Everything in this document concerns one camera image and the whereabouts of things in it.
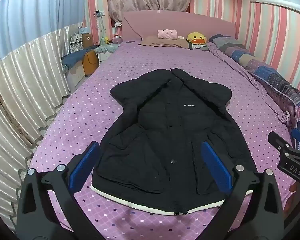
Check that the wall socket with plugs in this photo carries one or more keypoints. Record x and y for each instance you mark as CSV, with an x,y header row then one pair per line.
x,y
99,13

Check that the cream and blue pleated curtain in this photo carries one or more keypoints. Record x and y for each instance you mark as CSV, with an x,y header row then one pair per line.
x,y
27,67

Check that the pink plush pillow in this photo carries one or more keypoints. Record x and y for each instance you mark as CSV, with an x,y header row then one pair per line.
x,y
167,34

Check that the bed with purple dotted sheet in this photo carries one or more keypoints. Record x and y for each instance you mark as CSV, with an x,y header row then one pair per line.
x,y
90,110

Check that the floral patterned box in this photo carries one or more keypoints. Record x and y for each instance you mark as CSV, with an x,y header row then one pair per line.
x,y
76,43

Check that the yellow bottle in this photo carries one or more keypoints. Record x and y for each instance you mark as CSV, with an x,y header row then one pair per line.
x,y
103,40

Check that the brown cardboard box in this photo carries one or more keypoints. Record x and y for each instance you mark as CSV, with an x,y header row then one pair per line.
x,y
87,40

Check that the yellow duck plush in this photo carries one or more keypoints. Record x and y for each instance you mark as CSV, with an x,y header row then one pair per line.
x,y
196,37

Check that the black padded jacket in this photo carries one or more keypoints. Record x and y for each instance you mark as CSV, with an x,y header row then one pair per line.
x,y
165,130

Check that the pink headboard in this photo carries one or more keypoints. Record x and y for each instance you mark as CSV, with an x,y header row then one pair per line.
x,y
145,23

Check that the pink container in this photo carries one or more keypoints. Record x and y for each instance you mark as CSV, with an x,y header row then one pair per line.
x,y
117,39

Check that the brown pillow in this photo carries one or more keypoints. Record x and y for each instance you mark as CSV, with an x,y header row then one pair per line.
x,y
152,42

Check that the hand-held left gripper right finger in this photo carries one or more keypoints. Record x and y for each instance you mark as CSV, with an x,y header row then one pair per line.
x,y
216,166

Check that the blue cloth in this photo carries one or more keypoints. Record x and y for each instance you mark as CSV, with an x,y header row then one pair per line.
x,y
73,57

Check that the nightstand with pale green cover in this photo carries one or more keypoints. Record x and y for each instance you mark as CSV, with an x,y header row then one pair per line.
x,y
106,50

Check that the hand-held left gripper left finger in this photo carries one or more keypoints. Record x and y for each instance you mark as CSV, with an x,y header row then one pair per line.
x,y
86,162

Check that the patchwork quilt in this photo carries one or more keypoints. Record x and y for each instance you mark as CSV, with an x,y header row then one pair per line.
x,y
265,72

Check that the white drawer cabinet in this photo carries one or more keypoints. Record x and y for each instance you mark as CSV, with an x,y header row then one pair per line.
x,y
76,73

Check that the orange cabinet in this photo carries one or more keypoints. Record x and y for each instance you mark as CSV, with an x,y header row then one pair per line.
x,y
90,63

